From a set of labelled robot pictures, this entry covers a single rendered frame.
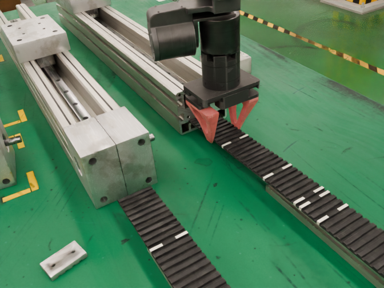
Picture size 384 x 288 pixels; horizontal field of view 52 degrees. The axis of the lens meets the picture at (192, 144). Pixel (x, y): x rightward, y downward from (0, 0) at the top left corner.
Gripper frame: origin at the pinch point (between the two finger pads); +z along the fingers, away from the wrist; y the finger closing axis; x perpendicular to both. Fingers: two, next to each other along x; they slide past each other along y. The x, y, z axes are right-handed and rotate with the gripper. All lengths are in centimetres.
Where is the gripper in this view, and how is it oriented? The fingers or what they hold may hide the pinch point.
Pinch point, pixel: (222, 131)
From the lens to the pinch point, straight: 65.8
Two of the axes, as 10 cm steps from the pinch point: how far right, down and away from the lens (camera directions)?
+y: -8.6, 3.5, -3.8
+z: 0.7, 8.1, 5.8
